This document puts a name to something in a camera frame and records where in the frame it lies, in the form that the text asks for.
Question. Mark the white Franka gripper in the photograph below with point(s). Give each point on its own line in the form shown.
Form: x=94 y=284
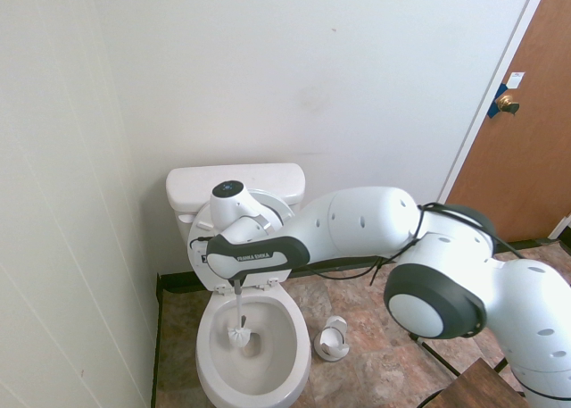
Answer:
x=259 y=265

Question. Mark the white toilet brush grey grip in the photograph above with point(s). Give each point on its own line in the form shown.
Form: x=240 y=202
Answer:
x=240 y=336

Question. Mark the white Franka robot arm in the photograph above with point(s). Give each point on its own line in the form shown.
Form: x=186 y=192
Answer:
x=366 y=220

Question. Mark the black baseboard behind toilet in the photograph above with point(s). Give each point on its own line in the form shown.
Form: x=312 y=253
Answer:
x=183 y=283

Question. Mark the white ceramic toilet bowl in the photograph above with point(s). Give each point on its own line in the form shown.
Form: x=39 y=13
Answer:
x=294 y=363

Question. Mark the black baseboard beside toilet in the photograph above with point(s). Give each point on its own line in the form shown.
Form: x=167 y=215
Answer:
x=156 y=345

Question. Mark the white toilet brush holder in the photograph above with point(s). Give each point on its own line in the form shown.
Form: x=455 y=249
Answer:
x=332 y=343

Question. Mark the white toilet tank lid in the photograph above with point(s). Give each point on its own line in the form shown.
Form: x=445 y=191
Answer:
x=192 y=182

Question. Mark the brown wooden table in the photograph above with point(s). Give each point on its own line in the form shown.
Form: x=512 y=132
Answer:
x=482 y=385

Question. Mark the blue tape strip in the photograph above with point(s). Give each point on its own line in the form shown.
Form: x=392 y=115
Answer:
x=495 y=109

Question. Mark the brown wooden door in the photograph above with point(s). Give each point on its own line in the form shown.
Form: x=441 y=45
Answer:
x=526 y=158

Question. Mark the brass door knob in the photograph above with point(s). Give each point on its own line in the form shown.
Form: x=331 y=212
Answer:
x=506 y=101

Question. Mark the white flat panel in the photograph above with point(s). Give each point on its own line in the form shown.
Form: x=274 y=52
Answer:
x=563 y=227

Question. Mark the white paper label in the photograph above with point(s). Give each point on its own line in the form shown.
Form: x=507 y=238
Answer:
x=516 y=80

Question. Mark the white door frame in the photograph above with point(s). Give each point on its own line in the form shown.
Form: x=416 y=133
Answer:
x=490 y=91

